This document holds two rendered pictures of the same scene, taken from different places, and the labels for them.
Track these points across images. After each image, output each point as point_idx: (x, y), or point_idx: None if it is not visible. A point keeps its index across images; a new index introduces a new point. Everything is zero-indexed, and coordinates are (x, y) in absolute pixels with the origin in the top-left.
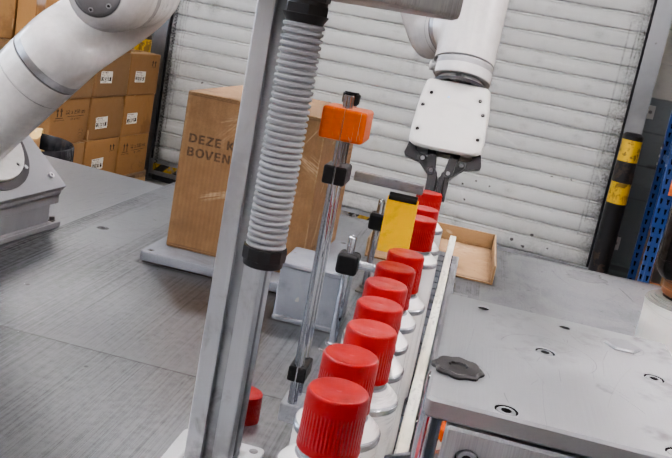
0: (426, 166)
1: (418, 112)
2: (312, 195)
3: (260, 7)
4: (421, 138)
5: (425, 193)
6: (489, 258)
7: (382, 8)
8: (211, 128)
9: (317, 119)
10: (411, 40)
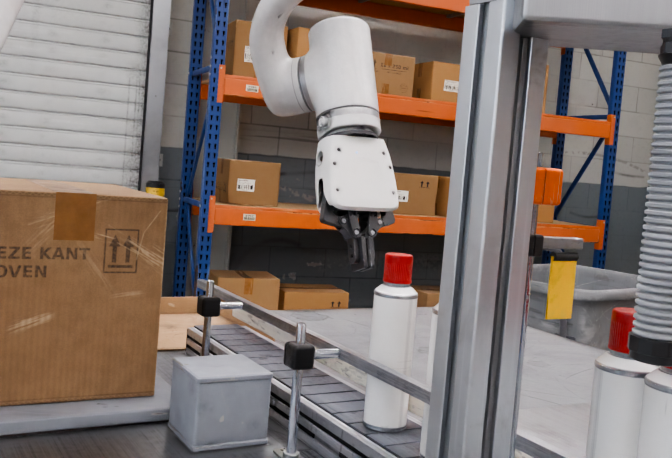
0: (349, 229)
1: (333, 172)
2: (160, 292)
3: (505, 55)
4: (345, 200)
5: (402, 256)
6: (230, 321)
7: (659, 49)
8: (14, 234)
9: (156, 200)
10: (271, 97)
